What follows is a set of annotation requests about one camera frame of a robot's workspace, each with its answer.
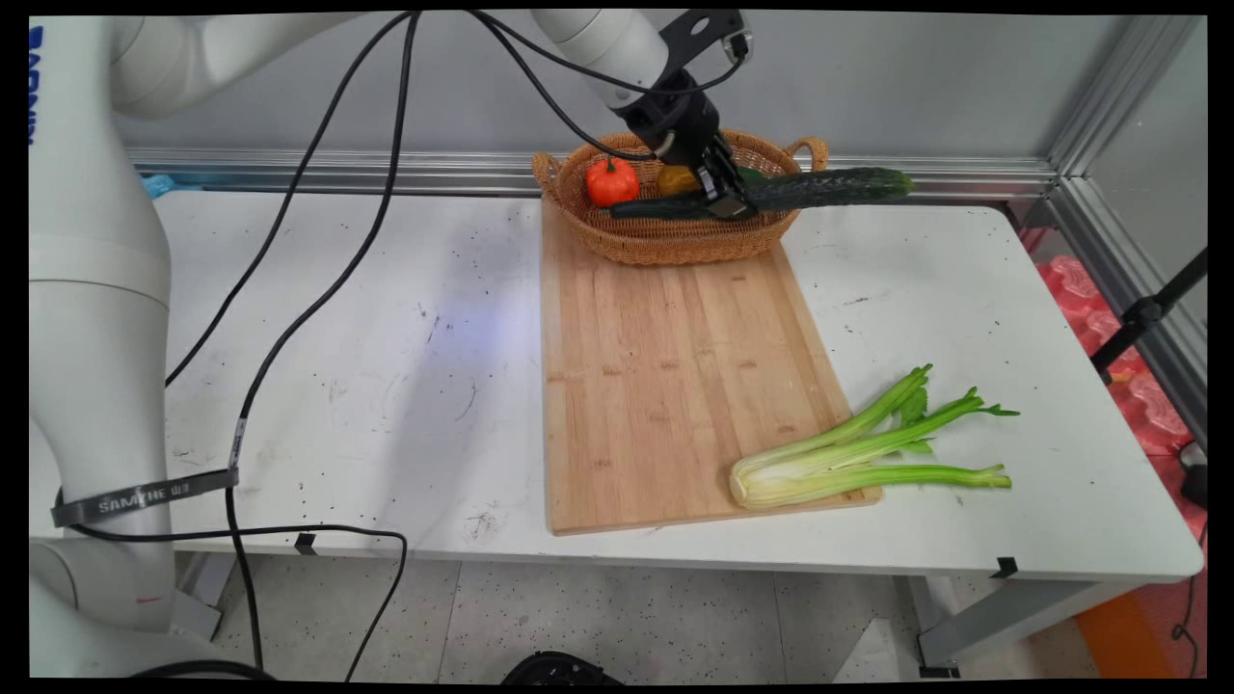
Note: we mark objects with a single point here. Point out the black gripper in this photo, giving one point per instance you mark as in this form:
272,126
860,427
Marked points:
675,120

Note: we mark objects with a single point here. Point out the dark green cucumber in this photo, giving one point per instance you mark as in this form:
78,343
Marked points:
829,188

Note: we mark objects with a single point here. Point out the upright aluminium frame post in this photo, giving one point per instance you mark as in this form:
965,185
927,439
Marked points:
1118,96

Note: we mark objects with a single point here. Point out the green toy pepper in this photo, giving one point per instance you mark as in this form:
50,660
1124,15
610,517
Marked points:
754,174

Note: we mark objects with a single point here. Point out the horizontal aluminium frame rail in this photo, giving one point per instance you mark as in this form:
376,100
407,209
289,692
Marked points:
916,178

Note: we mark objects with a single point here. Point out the black power adapter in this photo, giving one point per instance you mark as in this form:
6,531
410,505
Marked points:
1195,487

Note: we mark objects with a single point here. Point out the grey table leg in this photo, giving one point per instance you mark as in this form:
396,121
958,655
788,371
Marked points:
1003,617
202,602

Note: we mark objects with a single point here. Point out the green celery bunch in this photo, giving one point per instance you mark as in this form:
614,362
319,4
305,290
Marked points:
819,472

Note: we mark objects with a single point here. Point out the red foam mat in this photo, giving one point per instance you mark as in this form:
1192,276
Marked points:
1147,405

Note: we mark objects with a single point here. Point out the black round floor object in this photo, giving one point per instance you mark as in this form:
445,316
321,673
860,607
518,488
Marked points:
559,670

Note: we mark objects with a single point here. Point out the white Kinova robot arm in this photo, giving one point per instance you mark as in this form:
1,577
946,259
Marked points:
96,289

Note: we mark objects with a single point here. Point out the woven wicker basket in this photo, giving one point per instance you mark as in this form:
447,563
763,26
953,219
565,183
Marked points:
675,246

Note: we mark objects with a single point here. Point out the red toy pepper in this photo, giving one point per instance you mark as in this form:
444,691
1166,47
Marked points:
612,185

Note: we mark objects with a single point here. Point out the side aluminium frame rail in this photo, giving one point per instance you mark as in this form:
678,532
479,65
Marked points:
1099,231

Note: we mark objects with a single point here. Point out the wooden cutting board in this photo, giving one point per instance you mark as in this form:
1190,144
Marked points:
656,366

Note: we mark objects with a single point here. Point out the blue foam mat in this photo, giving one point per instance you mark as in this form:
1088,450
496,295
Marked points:
159,185

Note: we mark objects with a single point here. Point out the orange floor mat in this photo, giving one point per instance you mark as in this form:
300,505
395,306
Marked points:
1128,636

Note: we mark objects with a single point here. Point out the black tripod pole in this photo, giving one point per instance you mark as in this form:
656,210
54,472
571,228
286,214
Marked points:
1142,313

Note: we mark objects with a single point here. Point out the black table edge clip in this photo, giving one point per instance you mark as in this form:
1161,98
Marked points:
1005,568
306,545

